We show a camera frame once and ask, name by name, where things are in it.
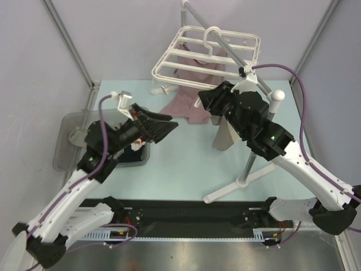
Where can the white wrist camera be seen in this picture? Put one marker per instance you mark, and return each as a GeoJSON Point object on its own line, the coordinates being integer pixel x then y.
{"type": "Point", "coordinates": [123, 102]}
{"type": "Point", "coordinates": [249, 81]}

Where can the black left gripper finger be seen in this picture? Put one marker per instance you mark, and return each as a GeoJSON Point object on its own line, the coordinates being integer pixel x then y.
{"type": "Point", "coordinates": [159, 130]}
{"type": "Point", "coordinates": [146, 115]}

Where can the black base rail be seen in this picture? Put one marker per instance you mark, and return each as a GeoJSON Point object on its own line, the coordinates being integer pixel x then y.
{"type": "Point", "coordinates": [196, 219]}

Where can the grey metal clothes stand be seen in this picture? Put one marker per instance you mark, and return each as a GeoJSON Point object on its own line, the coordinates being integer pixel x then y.
{"type": "Point", "coordinates": [273, 98]}

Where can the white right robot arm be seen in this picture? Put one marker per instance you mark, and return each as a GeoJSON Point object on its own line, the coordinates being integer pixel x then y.
{"type": "Point", "coordinates": [333, 207]}

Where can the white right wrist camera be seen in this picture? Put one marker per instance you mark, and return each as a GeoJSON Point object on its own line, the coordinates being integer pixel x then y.
{"type": "Point", "coordinates": [249, 81]}

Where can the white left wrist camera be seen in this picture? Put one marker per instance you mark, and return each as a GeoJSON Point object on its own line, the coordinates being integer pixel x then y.
{"type": "Point", "coordinates": [123, 102]}

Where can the navy santa sock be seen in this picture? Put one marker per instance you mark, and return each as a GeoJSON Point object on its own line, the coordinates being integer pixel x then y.
{"type": "Point", "coordinates": [135, 149]}

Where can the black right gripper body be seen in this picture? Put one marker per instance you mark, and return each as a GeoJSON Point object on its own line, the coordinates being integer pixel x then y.
{"type": "Point", "coordinates": [217, 99]}

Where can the white clip drying hanger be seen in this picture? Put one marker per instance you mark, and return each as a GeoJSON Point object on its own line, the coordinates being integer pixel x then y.
{"type": "Point", "coordinates": [194, 50]}

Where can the beige sock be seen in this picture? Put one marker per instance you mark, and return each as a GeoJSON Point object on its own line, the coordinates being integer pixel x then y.
{"type": "Point", "coordinates": [226, 135]}

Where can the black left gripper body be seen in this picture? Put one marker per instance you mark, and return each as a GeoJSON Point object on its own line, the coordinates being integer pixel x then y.
{"type": "Point", "coordinates": [127, 134]}

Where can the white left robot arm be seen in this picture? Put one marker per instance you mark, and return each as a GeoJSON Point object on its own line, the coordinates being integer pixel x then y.
{"type": "Point", "coordinates": [52, 232]}

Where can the pink tank top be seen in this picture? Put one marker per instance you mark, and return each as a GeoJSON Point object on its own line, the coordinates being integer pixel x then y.
{"type": "Point", "coordinates": [182, 105]}

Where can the grey plastic bin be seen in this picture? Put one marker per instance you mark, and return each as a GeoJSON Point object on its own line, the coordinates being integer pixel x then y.
{"type": "Point", "coordinates": [66, 155]}

